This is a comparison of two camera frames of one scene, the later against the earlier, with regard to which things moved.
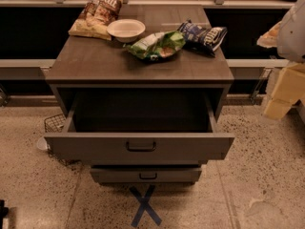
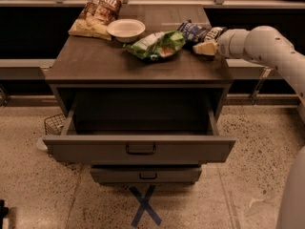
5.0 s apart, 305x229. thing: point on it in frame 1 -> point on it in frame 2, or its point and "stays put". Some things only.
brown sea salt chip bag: [101, 9] stays put
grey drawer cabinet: [143, 107] stays put
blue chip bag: [203, 39] stays put
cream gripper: [293, 35] -> [224, 42]
